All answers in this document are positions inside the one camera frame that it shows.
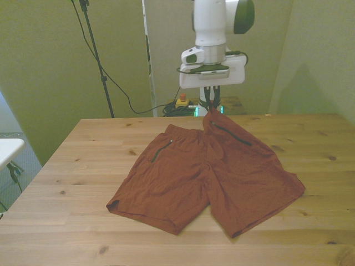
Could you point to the white vertical wall strip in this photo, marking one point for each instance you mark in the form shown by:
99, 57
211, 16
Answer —
152, 91

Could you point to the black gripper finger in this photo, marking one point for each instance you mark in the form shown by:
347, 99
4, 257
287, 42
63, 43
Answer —
208, 94
217, 92

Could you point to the black tripod camera stand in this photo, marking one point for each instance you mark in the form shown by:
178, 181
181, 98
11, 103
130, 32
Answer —
95, 52

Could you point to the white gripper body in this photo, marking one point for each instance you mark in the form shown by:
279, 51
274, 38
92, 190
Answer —
238, 72

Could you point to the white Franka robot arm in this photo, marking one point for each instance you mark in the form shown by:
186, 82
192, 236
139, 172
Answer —
210, 22

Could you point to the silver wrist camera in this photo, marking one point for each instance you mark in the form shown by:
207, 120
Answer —
213, 74

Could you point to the rust red shorts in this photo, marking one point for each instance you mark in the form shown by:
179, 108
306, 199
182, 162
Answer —
180, 180

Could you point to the dark wrist camera mount plate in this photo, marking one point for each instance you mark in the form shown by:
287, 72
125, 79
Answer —
210, 67

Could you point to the yellow emergency stop button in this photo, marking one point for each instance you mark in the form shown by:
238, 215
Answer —
183, 103

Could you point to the small white side table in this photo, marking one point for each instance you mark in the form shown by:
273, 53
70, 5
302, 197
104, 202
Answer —
8, 151

